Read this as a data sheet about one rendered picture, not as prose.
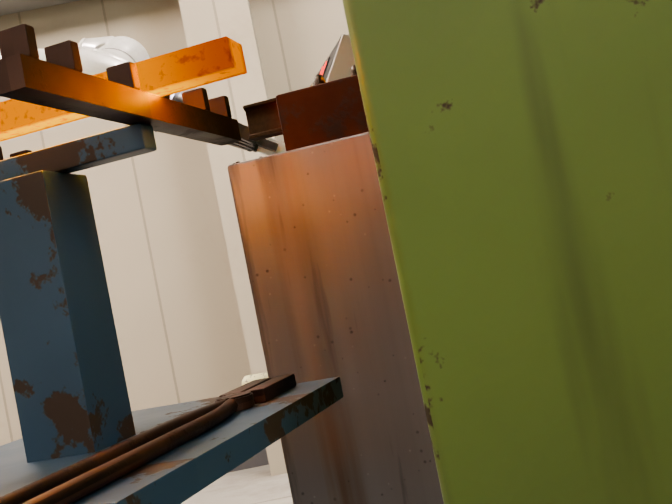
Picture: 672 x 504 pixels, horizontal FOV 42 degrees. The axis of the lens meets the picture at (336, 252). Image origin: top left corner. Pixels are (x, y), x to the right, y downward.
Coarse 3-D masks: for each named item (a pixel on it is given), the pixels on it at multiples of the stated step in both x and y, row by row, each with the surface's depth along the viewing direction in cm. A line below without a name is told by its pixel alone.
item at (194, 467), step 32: (320, 384) 79; (160, 416) 79; (256, 416) 66; (288, 416) 69; (0, 448) 79; (192, 448) 57; (224, 448) 57; (256, 448) 62; (0, 480) 60; (32, 480) 57; (128, 480) 50; (160, 480) 49; (192, 480) 52
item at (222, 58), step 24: (192, 48) 63; (216, 48) 62; (240, 48) 65; (144, 72) 64; (168, 72) 64; (192, 72) 63; (216, 72) 63; (240, 72) 64; (0, 120) 68; (24, 120) 67; (48, 120) 67; (72, 120) 69
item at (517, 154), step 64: (384, 0) 62; (448, 0) 61; (512, 0) 60; (576, 0) 59; (640, 0) 58; (384, 64) 62; (448, 64) 61; (512, 64) 60; (576, 64) 59; (640, 64) 58; (384, 128) 62; (448, 128) 61; (512, 128) 60; (576, 128) 59; (640, 128) 58; (384, 192) 62; (448, 192) 61; (512, 192) 60; (576, 192) 59; (640, 192) 58; (448, 256) 61; (512, 256) 60; (576, 256) 59; (640, 256) 58; (448, 320) 61; (512, 320) 60; (576, 320) 59; (640, 320) 58; (448, 384) 61; (512, 384) 60; (576, 384) 59; (640, 384) 58; (448, 448) 61; (512, 448) 60; (576, 448) 59; (640, 448) 58
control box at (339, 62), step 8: (344, 40) 156; (336, 48) 157; (344, 48) 156; (328, 56) 168; (336, 56) 155; (344, 56) 156; (352, 56) 156; (328, 64) 162; (336, 64) 155; (344, 64) 155; (352, 64) 156; (328, 72) 156; (336, 72) 155; (344, 72) 155; (328, 80) 155
